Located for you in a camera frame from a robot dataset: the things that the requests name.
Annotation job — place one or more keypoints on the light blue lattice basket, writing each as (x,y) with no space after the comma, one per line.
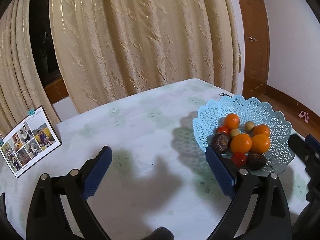
(211,116)

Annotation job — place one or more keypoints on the pink slippers pair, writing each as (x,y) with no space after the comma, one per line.
(304,116)

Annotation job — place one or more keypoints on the brown wooden door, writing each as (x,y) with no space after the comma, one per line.
(257,47)

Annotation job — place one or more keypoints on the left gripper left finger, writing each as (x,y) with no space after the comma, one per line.
(46,216)

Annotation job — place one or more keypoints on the pale green patterned tablecloth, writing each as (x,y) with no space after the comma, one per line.
(158,175)

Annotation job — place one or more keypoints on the dark brown passion fruit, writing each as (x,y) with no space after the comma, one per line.
(255,161)
(220,142)

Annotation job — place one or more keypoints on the beige left curtain panel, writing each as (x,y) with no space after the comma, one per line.
(21,88)

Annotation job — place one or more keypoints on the grey gloved hand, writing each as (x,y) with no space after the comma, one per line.
(160,233)

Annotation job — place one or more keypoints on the silver door knob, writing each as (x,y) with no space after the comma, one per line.
(252,39)

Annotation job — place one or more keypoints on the photo collage card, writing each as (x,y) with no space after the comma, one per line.
(29,142)

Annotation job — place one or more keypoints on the red cherry tomato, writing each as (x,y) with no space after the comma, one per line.
(223,129)
(239,159)

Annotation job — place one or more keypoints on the orange tangerine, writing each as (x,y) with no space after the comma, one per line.
(231,121)
(260,144)
(261,129)

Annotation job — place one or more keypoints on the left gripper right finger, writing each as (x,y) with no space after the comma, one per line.
(271,216)

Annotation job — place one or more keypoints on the teal binder clip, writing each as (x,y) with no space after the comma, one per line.
(1,140)
(31,112)

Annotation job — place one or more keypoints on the tan longan fruit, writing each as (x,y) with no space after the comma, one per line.
(234,132)
(249,126)

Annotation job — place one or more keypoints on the orange persimmon fruit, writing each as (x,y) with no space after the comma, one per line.
(241,143)

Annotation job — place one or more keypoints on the beige patterned curtain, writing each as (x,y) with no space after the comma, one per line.
(110,49)

